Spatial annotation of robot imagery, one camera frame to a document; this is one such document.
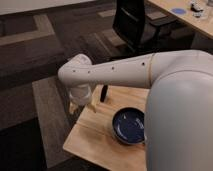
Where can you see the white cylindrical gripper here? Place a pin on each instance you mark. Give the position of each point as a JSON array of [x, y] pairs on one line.
[[80, 95]]

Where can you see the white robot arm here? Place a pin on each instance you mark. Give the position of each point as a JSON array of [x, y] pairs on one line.
[[179, 107]]

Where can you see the dark blue ceramic bowl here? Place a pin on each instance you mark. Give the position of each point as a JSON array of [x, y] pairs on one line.
[[128, 125]]

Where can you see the black office chair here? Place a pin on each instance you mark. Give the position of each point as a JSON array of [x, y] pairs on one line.
[[136, 29]]

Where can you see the blue round coaster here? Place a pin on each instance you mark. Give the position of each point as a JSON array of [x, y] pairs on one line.
[[178, 11]]

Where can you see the wooden desk background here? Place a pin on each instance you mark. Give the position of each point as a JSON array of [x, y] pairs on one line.
[[203, 24]]

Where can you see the small objects on desk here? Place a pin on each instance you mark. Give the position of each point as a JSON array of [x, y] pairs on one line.
[[196, 9]]

